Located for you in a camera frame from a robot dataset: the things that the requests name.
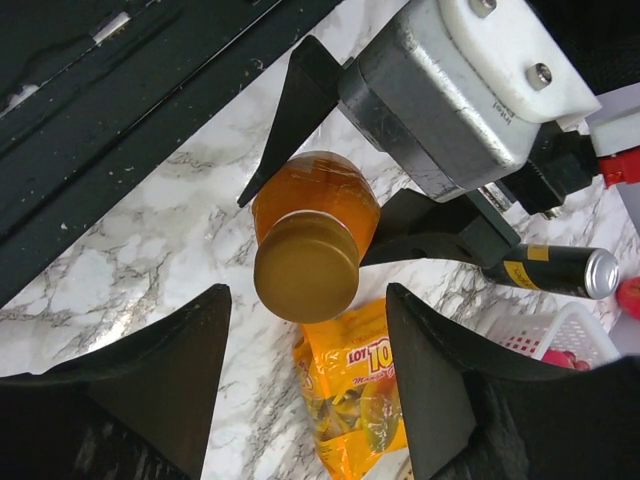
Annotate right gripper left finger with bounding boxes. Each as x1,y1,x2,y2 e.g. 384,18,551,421
1,284,232,479

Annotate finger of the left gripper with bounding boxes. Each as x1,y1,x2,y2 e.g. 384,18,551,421
361,188,480,267
238,35,343,207

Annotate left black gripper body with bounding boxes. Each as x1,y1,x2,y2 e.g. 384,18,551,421
464,192,520,268

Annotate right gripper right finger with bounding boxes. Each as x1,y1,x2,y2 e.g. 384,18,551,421
386,283,639,479

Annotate orange juice bottle back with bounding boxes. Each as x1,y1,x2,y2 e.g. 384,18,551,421
252,151,381,256

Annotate brown bottle cap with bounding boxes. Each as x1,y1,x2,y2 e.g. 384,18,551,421
254,211,360,324

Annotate black spray can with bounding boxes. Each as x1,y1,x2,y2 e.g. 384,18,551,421
481,244,620,300

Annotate red grape bunch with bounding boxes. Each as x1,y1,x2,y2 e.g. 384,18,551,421
541,349,591,371

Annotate white plastic basket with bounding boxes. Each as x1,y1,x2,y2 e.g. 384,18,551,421
476,302,620,368

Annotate orange mango gummy bag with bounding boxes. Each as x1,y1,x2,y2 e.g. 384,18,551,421
293,298,407,479

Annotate red apple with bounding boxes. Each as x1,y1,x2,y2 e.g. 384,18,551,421
616,277,640,320

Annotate black base frame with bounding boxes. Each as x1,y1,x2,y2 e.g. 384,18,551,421
1,1,335,302

